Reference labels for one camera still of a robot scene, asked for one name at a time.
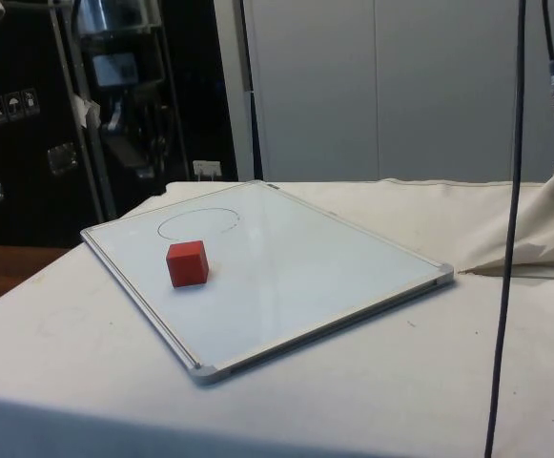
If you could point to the red cube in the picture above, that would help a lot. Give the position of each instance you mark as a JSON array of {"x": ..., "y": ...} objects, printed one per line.
[{"x": 187, "y": 264}]

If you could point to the pale lockers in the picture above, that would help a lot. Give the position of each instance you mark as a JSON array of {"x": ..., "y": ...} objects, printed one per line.
[{"x": 400, "y": 95}]

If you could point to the black cabinet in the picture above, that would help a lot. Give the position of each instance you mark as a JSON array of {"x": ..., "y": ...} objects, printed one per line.
[{"x": 28, "y": 200}]

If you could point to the white whiteboard with metal frame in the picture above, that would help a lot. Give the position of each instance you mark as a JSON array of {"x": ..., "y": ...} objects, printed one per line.
[{"x": 305, "y": 281}]

